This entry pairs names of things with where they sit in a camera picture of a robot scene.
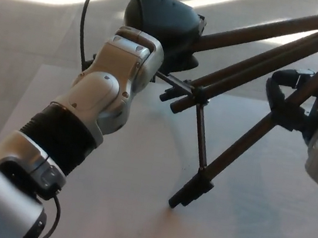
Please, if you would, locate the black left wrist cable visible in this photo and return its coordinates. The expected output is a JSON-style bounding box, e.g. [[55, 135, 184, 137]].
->
[[73, 0, 149, 79]]

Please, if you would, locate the black left elbow cable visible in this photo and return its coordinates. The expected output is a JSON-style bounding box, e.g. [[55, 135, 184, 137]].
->
[[37, 190, 66, 238]]

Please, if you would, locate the bronze tripod with black locks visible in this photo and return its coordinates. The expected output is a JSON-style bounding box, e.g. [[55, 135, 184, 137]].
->
[[143, 0, 318, 229]]

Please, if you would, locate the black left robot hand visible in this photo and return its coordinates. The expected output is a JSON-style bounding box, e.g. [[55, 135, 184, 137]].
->
[[116, 0, 211, 76]]

